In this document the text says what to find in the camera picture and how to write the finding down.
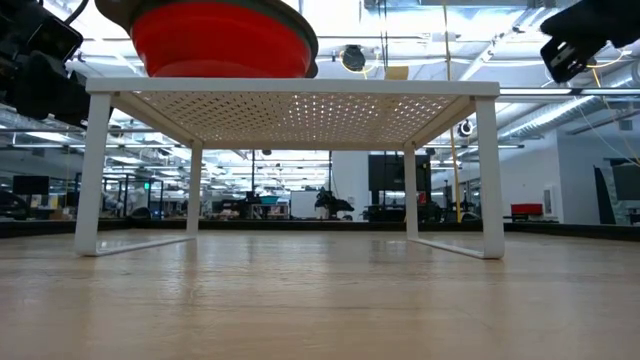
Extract black ceiling cable reel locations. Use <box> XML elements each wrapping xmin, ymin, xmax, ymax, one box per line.
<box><xmin>341</xmin><ymin>43</ymin><xmax>367</xmax><ymax>73</ymax></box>

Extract red box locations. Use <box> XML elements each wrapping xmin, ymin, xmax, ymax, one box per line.
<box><xmin>510</xmin><ymin>202</ymin><xmax>544</xmax><ymax>217</ymax></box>

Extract white board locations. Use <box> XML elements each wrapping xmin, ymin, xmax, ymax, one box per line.
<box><xmin>289</xmin><ymin>189</ymin><xmax>321</xmax><ymax>220</ymax></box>

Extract red collapsible colander grey rim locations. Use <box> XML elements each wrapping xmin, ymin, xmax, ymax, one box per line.
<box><xmin>94</xmin><ymin>0</ymin><xmax>320</xmax><ymax>79</ymax></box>

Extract dark cabinet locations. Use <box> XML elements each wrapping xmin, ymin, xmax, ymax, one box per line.
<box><xmin>593</xmin><ymin>158</ymin><xmax>640</xmax><ymax>225</ymax></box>

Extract black machine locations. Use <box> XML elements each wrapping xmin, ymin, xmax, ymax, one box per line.
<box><xmin>314</xmin><ymin>187</ymin><xmax>355</xmax><ymax>221</ymax></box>

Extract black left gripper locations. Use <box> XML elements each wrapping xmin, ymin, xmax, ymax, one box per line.
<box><xmin>0</xmin><ymin>0</ymin><xmax>94</xmax><ymax>127</ymax></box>

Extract large black screen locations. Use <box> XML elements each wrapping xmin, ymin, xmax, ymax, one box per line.
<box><xmin>368</xmin><ymin>153</ymin><xmax>432</xmax><ymax>192</ymax></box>

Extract white perforated metal shelf riser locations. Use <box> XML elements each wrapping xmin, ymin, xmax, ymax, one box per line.
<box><xmin>73</xmin><ymin>77</ymin><xmax>506</xmax><ymax>260</ymax></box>

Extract dark computer monitor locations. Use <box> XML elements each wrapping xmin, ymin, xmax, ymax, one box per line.
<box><xmin>12</xmin><ymin>174</ymin><xmax>51</xmax><ymax>196</ymax></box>

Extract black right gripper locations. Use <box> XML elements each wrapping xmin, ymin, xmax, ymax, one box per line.
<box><xmin>539</xmin><ymin>0</ymin><xmax>640</xmax><ymax>50</ymax></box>

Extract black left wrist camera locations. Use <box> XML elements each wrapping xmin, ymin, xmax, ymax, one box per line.
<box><xmin>27</xmin><ymin>13</ymin><xmax>85</xmax><ymax>64</ymax></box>

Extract thin black hanging cable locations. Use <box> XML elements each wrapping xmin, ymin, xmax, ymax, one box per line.
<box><xmin>377</xmin><ymin>0</ymin><xmax>390</xmax><ymax>69</ymax></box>

